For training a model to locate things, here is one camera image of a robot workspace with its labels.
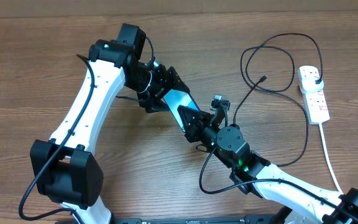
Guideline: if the white power strip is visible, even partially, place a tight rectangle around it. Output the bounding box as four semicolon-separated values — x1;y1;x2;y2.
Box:
298;65;330;124

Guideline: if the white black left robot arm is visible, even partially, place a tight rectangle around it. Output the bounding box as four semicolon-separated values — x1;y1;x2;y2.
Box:
30;24;197;223

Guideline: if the white power strip cord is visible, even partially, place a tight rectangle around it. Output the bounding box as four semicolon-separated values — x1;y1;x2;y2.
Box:
318;123;344;195

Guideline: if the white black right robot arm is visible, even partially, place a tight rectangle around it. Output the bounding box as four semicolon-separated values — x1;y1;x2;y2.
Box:
177;106;358;223

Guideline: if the white USB charger plug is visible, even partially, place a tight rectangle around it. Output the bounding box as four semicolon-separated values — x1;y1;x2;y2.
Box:
300;77;324;94

